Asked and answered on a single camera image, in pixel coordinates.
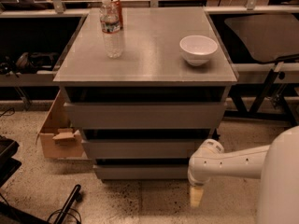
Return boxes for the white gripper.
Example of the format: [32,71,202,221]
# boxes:
[188,139,224,207]

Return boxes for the grey bottom drawer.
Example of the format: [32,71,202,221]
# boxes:
[93,164,188,180]

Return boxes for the grey drawer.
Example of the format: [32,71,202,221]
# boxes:
[64,103,225,129]
[82,139,205,159]
[93,164,188,180]

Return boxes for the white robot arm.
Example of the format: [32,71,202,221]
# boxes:
[188,126,299,224]

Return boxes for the grey middle drawer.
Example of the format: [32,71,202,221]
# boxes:
[82,139,205,159]

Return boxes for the grey drawer cabinet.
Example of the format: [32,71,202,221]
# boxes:
[53,7,239,183]

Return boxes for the grey top drawer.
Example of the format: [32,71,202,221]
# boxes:
[64,103,225,129]

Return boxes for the white ceramic bowl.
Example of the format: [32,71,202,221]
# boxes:
[179,35,218,66]

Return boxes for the brown cardboard box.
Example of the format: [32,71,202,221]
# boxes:
[38,92,84,159]

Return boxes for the black office chair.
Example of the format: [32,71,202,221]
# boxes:
[224,13,299,126]

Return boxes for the black equipment left floor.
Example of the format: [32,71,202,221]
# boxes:
[0,135,84,224]

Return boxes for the red soda can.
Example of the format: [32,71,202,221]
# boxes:
[111,0,123,28]

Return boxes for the clear plastic water bottle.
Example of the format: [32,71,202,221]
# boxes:
[100,0,123,58]

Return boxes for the dark headphones on shelf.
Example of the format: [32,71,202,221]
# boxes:
[0,52,59,76]

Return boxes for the black cable on floor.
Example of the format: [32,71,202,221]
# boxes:
[46,207,82,224]

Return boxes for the metal shelf frame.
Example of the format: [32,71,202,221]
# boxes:
[0,0,299,110]

